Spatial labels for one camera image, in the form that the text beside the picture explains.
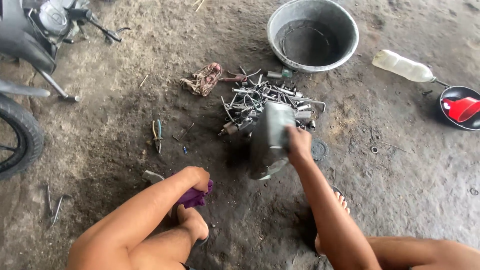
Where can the person's left leg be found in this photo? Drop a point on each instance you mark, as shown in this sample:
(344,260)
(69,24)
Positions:
(168,240)

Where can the cloudy plastic bottle with nozzle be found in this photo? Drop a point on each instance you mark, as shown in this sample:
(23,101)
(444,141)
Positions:
(403,66)

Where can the grey round basin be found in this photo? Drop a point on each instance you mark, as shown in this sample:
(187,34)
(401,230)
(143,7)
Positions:
(313,35)

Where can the person's left fingers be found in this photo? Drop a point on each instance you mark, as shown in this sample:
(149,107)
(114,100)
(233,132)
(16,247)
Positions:
(205,181)

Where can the person's right fingers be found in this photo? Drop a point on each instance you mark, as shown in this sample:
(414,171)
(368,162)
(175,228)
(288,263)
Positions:
(293,132)

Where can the green and yellow pliers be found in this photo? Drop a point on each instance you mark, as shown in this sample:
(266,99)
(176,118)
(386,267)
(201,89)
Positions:
(158,135)

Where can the red plastic funnel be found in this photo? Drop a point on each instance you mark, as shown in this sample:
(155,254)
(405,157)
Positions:
(462,108)

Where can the black right sandal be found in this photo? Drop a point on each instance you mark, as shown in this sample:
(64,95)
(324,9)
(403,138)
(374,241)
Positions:
(336,189)

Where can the dirty patterned rag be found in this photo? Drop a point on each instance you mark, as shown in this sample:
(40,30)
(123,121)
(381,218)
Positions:
(202,79)

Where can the black sandal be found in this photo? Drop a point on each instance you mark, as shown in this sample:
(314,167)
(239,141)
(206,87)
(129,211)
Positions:
(200,240)
(336,189)

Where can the person's right leg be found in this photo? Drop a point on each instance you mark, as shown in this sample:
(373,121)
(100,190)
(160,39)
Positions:
(375,243)

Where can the purple cloth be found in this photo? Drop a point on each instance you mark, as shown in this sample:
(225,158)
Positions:
(193,197)

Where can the slim metal wrench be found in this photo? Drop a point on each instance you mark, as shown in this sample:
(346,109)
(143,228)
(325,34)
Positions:
(48,198)
(58,210)

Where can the person's leg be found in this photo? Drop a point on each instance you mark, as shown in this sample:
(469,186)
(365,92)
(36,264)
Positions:
(375,243)
(168,240)

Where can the person's left hand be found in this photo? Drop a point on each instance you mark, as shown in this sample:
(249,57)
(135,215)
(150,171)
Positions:
(198,177)

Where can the pile of metal tools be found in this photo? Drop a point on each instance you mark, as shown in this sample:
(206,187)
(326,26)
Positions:
(250,102)

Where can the small green box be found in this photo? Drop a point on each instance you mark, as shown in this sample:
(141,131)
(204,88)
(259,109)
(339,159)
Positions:
(287,72)

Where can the thin bent hex key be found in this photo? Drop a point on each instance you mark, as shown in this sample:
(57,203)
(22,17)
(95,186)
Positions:
(183,133)

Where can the grey motorcycle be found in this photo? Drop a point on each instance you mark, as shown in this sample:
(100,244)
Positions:
(22,45)

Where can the short grey metal cylinder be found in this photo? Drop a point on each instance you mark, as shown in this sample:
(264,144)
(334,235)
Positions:
(274,74)

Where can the person's right hand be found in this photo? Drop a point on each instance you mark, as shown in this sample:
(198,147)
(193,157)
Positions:
(300,145)

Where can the black round pan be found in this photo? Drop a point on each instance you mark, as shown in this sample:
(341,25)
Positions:
(450,112)

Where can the grey metal tin container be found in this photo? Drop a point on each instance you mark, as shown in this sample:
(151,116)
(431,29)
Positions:
(269,139)

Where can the black left sandal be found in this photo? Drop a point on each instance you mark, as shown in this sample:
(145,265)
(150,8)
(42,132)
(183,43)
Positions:
(200,240)

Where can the round dark metal disc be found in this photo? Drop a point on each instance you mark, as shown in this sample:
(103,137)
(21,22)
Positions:
(320,150)

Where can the grey hammer head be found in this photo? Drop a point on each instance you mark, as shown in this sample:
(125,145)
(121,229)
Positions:
(152,176)

